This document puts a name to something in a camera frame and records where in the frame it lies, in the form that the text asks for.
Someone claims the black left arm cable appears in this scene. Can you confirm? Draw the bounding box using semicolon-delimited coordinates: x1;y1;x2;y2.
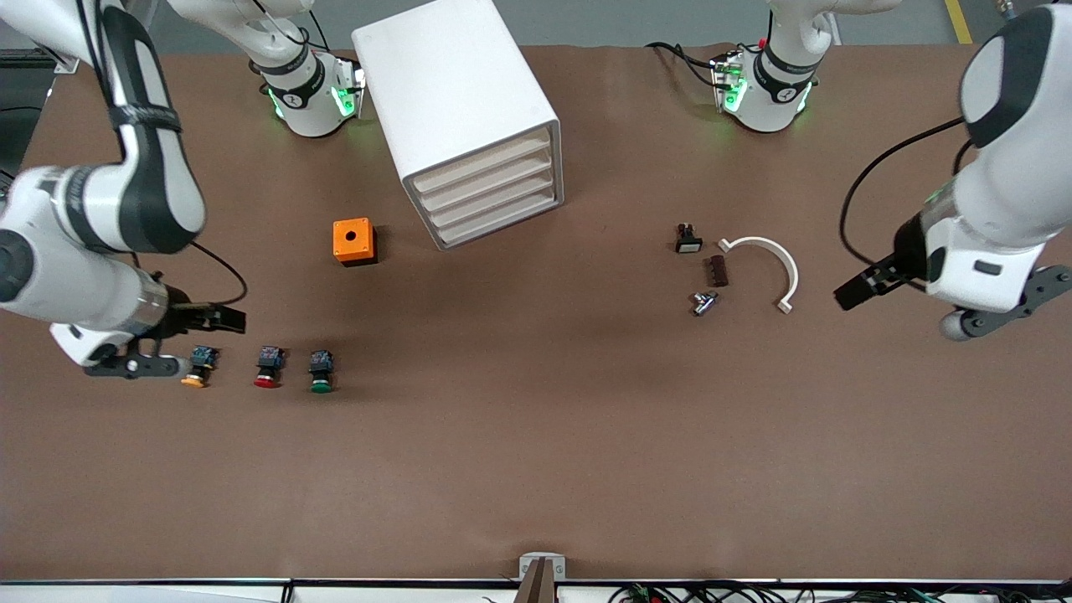
839;116;966;271

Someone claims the black cable bundle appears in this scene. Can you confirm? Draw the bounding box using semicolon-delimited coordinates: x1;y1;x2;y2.
610;581;1072;603

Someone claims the grey table clamp bracket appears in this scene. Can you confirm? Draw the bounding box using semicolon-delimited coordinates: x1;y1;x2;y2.
518;553;567;603

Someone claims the yellow push button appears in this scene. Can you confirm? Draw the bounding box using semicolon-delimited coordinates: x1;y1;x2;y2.
180;345;219;389

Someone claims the red push button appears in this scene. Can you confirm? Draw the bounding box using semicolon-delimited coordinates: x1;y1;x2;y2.
254;345;286;389

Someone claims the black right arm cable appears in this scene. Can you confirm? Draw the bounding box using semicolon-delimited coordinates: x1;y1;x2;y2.
188;240;249;307

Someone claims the black arm base cable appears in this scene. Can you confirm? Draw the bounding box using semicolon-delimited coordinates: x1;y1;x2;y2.
645;41;723;90

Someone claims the green push button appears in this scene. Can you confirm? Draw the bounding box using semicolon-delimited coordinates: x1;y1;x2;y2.
308;349;337;394

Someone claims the aluminium frame profile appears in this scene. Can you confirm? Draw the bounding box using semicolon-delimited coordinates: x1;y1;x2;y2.
0;46;82;75

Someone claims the orange button enclosure box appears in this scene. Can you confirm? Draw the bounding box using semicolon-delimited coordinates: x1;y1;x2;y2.
332;218;379;268

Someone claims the white curved plastic bracket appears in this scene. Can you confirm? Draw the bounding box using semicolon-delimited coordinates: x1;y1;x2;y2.
718;236;800;315

